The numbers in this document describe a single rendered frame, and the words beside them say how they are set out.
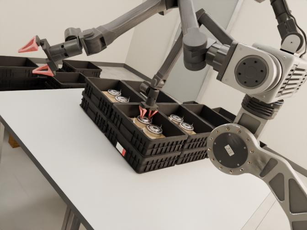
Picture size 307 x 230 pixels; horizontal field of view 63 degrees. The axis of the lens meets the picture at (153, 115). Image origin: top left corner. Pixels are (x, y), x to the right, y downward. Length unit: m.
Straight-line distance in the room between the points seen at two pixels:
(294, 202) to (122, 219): 0.66
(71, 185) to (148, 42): 4.60
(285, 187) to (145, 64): 4.83
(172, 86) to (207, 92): 0.78
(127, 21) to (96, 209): 0.77
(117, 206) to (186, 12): 0.85
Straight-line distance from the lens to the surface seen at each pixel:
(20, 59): 3.07
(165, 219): 1.23
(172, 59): 1.49
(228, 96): 4.56
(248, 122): 1.05
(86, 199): 1.19
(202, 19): 1.43
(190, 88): 4.87
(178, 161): 1.59
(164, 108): 1.81
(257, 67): 0.74
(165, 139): 1.33
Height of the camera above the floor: 1.53
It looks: 23 degrees down
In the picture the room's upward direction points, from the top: 20 degrees clockwise
